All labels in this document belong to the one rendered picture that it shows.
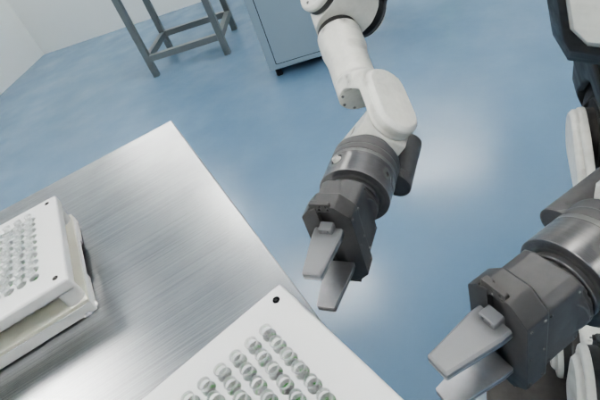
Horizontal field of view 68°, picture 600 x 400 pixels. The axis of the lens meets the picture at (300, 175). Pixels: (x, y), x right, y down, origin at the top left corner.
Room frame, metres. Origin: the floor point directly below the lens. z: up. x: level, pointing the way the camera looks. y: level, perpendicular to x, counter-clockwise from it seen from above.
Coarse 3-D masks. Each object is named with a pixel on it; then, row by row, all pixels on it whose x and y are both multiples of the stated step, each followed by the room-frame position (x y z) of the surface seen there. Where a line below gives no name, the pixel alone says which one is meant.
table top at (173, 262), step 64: (64, 192) 0.83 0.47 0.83; (128, 192) 0.73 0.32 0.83; (192, 192) 0.65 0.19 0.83; (128, 256) 0.55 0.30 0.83; (192, 256) 0.49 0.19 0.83; (256, 256) 0.45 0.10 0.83; (128, 320) 0.42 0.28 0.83; (192, 320) 0.38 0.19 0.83; (320, 320) 0.31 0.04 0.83; (0, 384) 0.40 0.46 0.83; (64, 384) 0.36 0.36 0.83; (128, 384) 0.33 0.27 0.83
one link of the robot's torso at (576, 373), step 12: (588, 336) 0.39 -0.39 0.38; (564, 348) 0.41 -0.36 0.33; (576, 348) 0.30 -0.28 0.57; (588, 348) 0.27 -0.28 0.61; (564, 360) 0.39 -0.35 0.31; (576, 360) 0.27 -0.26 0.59; (588, 360) 0.26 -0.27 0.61; (564, 372) 0.38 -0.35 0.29; (576, 372) 0.26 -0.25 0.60; (588, 372) 0.24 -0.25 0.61; (576, 384) 0.25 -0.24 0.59; (588, 384) 0.23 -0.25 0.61; (576, 396) 0.24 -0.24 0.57; (588, 396) 0.22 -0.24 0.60
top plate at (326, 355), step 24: (264, 312) 0.29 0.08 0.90; (288, 312) 0.28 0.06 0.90; (240, 336) 0.28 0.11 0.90; (288, 336) 0.26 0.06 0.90; (312, 336) 0.25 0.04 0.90; (192, 360) 0.27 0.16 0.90; (216, 360) 0.26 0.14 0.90; (312, 360) 0.22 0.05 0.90; (336, 360) 0.22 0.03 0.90; (360, 360) 0.21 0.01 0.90; (168, 384) 0.25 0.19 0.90; (192, 384) 0.25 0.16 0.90; (216, 384) 0.24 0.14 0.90; (336, 384) 0.20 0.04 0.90; (360, 384) 0.19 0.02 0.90; (384, 384) 0.18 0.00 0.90
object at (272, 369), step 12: (264, 348) 0.25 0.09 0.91; (264, 360) 0.24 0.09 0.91; (240, 372) 0.23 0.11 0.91; (252, 372) 0.23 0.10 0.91; (276, 372) 0.22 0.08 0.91; (228, 384) 0.23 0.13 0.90; (240, 384) 0.23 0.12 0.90; (252, 384) 0.22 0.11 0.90; (264, 384) 0.22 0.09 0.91; (276, 384) 0.21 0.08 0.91; (288, 384) 0.21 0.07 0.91; (216, 396) 0.23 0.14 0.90; (240, 396) 0.22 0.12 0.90; (264, 396) 0.21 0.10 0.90; (276, 396) 0.20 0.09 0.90; (288, 396) 0.20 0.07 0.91; (300, 396) 0.20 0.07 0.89
